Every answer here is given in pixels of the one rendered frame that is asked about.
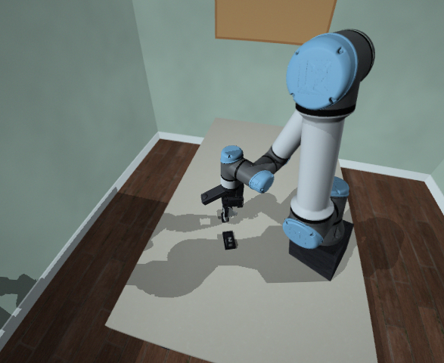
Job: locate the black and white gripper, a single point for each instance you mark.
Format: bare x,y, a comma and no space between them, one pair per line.
234,198

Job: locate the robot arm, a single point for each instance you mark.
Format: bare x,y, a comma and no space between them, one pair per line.
319,74

